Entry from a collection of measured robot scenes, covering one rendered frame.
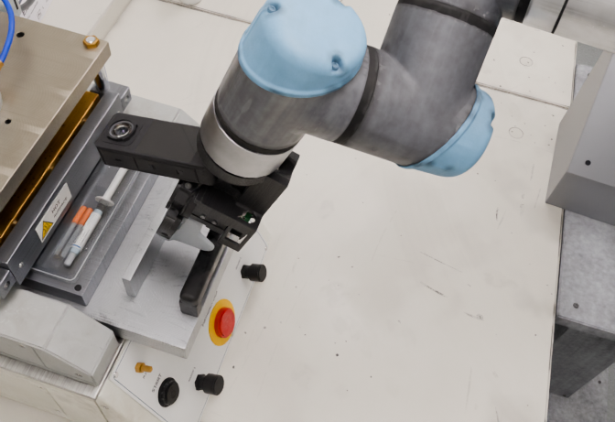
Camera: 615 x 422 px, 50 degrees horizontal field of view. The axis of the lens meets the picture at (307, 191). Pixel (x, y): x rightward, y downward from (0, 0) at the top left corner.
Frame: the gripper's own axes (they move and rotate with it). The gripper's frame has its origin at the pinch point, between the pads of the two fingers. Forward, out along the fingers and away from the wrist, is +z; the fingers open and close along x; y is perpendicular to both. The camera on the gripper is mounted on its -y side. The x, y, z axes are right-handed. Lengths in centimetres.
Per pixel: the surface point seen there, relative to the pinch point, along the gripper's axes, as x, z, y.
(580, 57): 171, 68, 108
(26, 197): -4.5, -1.1, -13.1
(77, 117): 6.3, -0.9, -13.5
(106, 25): 48, 34, -25
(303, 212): 22.8, 20.3, 18.6
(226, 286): 4.2, 16.6, 11.3
